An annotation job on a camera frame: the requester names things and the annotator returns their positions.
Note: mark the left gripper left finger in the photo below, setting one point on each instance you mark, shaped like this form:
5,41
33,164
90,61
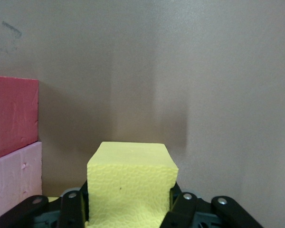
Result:
71,211

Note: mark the red foam cube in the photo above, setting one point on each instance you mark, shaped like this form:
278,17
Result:
14,114

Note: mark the pink foam cube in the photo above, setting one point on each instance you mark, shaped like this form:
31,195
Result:
14,180

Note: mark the brown table cover mat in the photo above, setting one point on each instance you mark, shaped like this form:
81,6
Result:
204,71

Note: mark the yellow foam cube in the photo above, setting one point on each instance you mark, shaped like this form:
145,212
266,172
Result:
133,178
53,199

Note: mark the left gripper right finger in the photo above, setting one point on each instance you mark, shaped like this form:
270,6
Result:
183,211

